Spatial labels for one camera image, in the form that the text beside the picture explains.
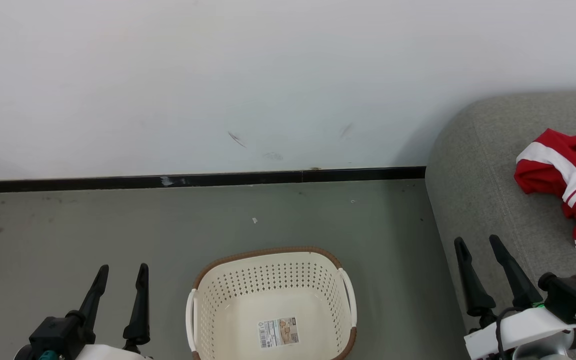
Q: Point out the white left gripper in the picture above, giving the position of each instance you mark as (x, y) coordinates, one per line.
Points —
(108, 354)

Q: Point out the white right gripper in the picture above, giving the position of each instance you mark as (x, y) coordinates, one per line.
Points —
(528, 327)

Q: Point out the red shorts with white band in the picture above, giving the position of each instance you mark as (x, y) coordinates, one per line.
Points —
(543, 165)

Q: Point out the cream laundry basket brown rim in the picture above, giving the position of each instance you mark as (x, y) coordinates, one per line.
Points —
(268, 290)

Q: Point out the printed basket label sticker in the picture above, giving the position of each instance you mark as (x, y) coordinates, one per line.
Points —
(278, 332)

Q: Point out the grey fabric sofa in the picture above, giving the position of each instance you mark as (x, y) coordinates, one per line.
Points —
(478, 175)

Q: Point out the black baseboard strip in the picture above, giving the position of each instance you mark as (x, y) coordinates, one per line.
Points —
(118, 181)

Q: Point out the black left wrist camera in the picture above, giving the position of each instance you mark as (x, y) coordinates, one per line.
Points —
(55, 332)

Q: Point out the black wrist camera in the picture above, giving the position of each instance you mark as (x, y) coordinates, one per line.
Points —
(573, 297)
(55, 332)

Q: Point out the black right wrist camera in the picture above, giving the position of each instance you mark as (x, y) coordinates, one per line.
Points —
(573, 297)

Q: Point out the teal left camera connector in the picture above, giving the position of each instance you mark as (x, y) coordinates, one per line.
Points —
(47, 356)

